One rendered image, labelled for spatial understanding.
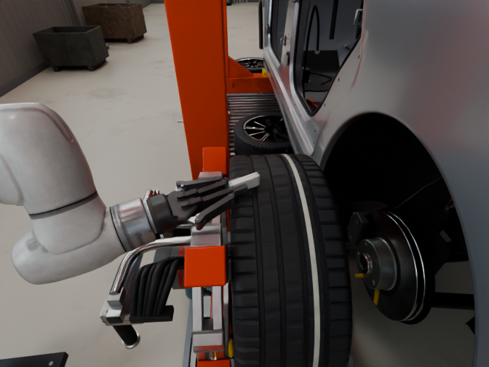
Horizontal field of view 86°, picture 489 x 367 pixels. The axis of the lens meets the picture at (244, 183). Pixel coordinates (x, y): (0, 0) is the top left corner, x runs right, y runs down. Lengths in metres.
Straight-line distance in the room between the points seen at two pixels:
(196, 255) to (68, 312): 1.55
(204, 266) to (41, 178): 0.29
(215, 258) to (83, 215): 0.23
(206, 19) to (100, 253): 0.68
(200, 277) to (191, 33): 0.69
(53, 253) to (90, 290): 1.52
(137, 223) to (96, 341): 1.39
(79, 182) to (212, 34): 0.59
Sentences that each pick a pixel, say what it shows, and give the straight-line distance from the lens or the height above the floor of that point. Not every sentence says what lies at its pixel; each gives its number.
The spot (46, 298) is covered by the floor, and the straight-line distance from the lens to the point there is 2.13.
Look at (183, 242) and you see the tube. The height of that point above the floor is 1.01.
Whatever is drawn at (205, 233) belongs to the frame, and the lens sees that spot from 0.58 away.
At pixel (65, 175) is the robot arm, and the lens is 0.48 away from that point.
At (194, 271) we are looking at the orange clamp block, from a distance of 0.50.
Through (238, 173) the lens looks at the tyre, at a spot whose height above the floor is 1.18.
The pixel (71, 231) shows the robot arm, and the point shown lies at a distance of 0.49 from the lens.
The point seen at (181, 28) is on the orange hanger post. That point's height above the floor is 1.42.
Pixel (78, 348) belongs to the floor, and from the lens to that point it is 1.86.
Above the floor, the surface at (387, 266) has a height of 0.91.
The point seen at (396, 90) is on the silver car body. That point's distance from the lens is 0.66.
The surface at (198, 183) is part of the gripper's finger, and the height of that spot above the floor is 1.20.
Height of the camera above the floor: 1.56
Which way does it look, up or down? 39 degrees down
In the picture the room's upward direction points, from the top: straight up
